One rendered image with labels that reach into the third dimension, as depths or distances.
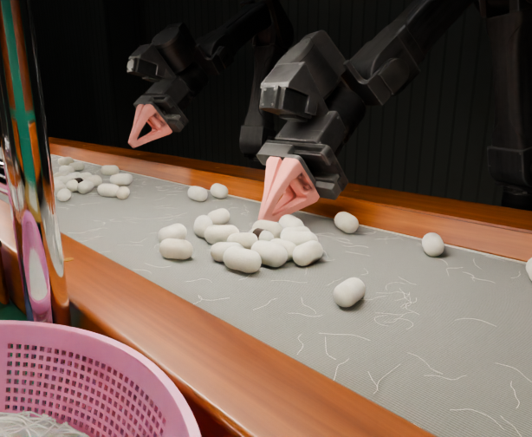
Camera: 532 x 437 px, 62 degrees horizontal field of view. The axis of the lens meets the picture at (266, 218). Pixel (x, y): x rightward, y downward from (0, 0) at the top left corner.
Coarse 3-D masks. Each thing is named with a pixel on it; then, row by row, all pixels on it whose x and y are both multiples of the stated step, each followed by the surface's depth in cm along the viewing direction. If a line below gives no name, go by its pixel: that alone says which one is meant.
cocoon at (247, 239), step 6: (234, 234) 44; (240, 234) 44; (246, 234) 44; (252, 234) 44; (228, 240) 44; (234, 240) 44; (240, 240) 44; (246, 240) 44; (252, 240) 44; (246, 246) 44
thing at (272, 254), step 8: (264, 240) 41; (256, 248) 40; (264, 248) 40; (272, 248) 39; (280, 248) 40; (264, 256) 40; (272, 256) 39; (280, 256) 39; (272, 264) 40; (280, 264) 40
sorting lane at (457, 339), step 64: (0, 192) 73; (128, 256) 43; (192, 256) 43; (384, 256) 43; (448, 256) 43; (256, 320) 31; (320, 320) 31; (384, 320) 31; (448, 320) 31; (512, 320) 31; (384, 384) 24; (448, 384) 24; (512, 384) 24
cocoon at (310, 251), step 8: (312, 240) 42; (296, 248) 40; (304, 248) 40; (312, 248) 40; (320, 248) 41; (296, 256) 40; (304, 256) 40; (312, 256) 40; (320, 256) 41; (304, 264) 40
